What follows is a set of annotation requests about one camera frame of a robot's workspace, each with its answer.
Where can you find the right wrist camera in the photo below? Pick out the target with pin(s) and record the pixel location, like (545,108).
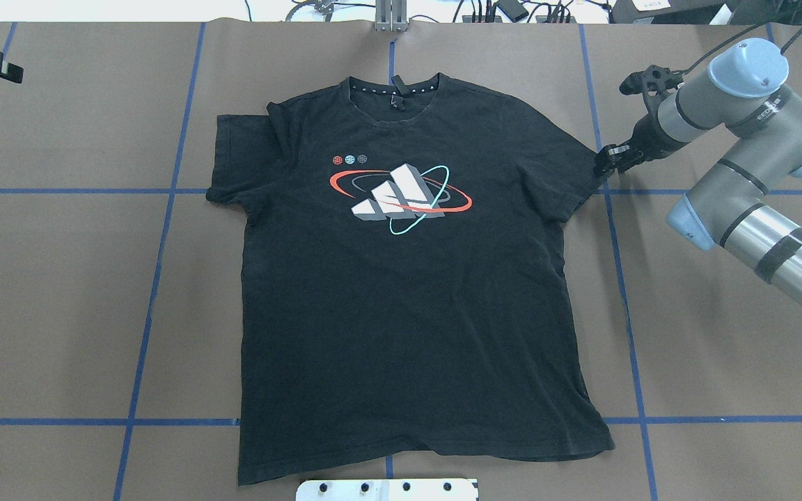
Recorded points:
(655,84)

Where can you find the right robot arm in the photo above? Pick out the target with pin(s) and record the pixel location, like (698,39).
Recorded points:
(743,89)

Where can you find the black graphic t-shirt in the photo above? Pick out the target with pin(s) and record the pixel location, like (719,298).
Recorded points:
(403,277)

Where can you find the aluminium frame post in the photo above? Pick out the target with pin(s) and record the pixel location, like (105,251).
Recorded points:
(391,16)

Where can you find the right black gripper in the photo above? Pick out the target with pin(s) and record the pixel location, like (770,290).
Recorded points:
(647,137)

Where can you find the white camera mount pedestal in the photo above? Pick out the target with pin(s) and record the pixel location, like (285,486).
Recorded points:
(389,489)

